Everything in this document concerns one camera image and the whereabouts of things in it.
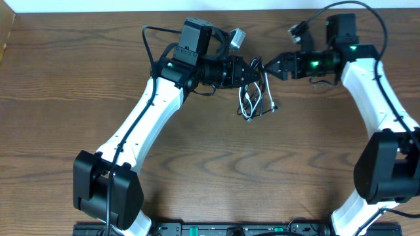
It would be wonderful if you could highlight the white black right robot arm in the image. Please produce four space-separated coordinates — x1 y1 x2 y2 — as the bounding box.
265 44 419 235

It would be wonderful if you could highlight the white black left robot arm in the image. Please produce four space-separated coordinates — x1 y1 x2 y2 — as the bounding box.
73 56 260 235

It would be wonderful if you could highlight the black USB cable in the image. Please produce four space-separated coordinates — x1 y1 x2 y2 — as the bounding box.
236 56 280 119

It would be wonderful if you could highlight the white USB cable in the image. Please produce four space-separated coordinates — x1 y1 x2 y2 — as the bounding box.
238 64 276 123

